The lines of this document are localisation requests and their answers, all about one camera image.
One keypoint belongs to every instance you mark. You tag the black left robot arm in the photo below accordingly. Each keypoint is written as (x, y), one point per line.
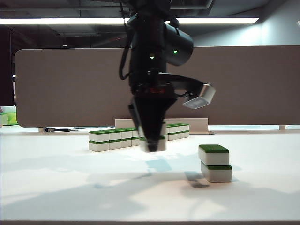
(145, 42)

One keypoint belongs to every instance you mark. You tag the green plastic object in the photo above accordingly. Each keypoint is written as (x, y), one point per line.
(12, 118)

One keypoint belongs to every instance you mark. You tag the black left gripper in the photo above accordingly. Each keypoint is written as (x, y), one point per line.
(152, 84)

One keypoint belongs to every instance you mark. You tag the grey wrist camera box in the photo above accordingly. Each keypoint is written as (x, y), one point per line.
(199, 98)

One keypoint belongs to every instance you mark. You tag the green-backed white mahjong tile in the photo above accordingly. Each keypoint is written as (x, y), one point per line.
(173, 137)
(183, 128)
(99, 147)
(183, 135)
(99, 137)
(162, 144)
(126, 143)
(115, 145)
(135, 142)
(141, 131)
(126, 134)
(173, 129)
(218, 174)
(167, 138)
(134, 134)
(167, 130)
(214, 157)
(115, 136)

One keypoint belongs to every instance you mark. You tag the brown desk divider panel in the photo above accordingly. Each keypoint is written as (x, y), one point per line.
(234, 89)

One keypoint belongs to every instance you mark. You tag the beige tile rack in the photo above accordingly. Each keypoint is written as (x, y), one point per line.
(199, 126)

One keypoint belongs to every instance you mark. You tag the black pen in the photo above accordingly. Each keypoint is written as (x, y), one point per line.
(58, 129)

